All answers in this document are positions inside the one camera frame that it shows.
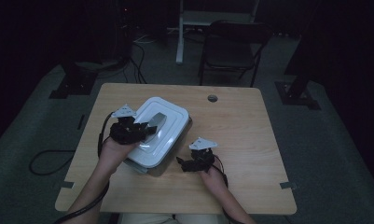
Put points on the grey tape piece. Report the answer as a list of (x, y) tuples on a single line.
[(67, 184), (288, 185)]

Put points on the black strip on floor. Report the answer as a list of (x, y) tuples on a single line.
[(81, 122)]

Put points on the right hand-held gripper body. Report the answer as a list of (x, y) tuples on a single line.
[(201, 160)]

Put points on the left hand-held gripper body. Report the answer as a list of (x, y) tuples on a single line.
[(124, 130)]

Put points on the dark equipment tower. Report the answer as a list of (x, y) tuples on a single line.
[(124, 31)]

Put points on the black folding chair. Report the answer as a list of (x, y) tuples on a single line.
[(228, 57)]

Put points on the clear plastic storage box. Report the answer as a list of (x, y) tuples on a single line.
[(138, 168)]

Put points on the person's right hand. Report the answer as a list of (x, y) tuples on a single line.
[(214, 182)]

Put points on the white desk frame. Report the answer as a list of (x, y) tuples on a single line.
[(180, 37)]

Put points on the black stand base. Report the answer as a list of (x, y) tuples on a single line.
[(295, 96), (74, 84)]

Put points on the white container lid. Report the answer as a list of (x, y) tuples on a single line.
[(169, 130)]

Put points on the person's left hand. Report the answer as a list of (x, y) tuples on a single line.
[(113, 155)]

